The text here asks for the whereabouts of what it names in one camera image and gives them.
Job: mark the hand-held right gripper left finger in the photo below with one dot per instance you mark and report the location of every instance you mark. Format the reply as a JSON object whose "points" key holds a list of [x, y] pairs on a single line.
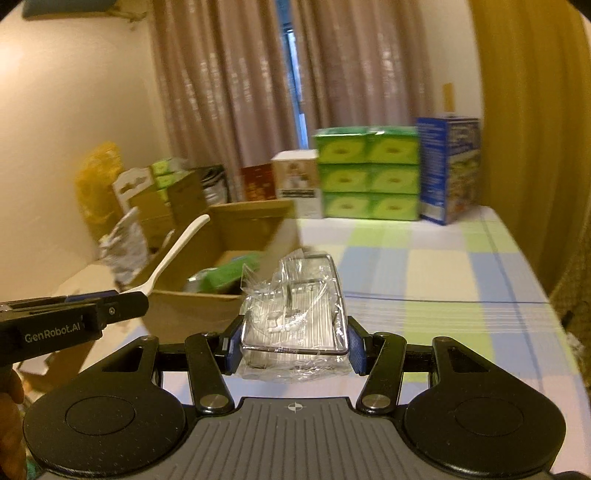
{"points": [[234, 346]]}

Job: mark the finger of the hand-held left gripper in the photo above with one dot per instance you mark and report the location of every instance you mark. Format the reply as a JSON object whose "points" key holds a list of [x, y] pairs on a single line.
{"points": [[87, 296], [124, 305]]}

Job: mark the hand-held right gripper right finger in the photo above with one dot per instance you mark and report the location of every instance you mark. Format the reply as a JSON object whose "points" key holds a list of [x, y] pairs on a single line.
{"points": [[354, 346]]}

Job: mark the large cardboard box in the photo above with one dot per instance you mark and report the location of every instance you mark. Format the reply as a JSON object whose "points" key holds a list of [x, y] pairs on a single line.
{"points": [[194, 314]]}

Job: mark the clear plastic packaging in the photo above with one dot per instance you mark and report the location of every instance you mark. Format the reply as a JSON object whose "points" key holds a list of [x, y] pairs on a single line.
{"points": [[295, 314]]}

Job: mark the green medicine box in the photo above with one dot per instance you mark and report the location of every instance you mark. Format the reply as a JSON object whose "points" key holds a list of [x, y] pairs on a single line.
{"points": [[226, 277]]}

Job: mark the beige disposable spoon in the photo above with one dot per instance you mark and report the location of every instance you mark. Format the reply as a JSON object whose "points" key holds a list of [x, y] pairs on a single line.
{"points": [[180, 242]]}

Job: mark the plaid cloth covered desktop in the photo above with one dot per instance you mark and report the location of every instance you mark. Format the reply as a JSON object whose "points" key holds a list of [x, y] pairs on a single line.
{"points": [[438, 277]]}

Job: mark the person's left hand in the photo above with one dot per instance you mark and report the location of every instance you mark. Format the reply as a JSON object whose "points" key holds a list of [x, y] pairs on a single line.
{"points": [[9, 415]]}

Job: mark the crumpled silver bag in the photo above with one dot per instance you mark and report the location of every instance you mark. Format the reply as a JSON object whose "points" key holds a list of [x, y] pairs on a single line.
{"points": [[124, 249]]}

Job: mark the yellow plastic bag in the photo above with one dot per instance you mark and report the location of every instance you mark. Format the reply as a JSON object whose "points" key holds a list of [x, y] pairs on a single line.
{"points": [[99, 184]]}

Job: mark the white chair back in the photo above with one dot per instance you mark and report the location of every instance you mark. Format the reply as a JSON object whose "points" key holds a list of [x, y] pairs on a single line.
{"points": [[131, 184]]}

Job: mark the small brown cardboard box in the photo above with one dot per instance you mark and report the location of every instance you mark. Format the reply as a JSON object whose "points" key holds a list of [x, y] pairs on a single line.
{"points": [[184, 198]]}

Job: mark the black bag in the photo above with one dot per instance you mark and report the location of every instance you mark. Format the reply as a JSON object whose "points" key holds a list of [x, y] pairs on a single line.
{"points": [[214, 184]]}

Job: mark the brown red box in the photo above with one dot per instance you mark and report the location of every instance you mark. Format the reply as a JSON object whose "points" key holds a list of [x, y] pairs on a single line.
{"points": [[256, 182]]}

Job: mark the stack of green tissue packs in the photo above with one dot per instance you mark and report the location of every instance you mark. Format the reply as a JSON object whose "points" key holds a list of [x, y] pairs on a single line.
{"points": [[369, 175]]}

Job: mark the white picture box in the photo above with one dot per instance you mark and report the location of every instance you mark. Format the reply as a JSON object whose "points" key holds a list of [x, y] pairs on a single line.
{"points": [[295, 180]]}

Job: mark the blue milk carton box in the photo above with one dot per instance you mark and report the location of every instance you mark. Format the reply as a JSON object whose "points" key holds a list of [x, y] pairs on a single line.
{"points": [[443, 175]]}

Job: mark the beige curtain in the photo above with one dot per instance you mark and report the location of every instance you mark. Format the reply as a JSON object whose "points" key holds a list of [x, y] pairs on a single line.
{"points": [[221, 92]]}

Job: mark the yellow curtain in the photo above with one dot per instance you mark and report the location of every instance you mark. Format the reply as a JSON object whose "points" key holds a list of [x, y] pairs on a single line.
{"points": [[531, 115]]}

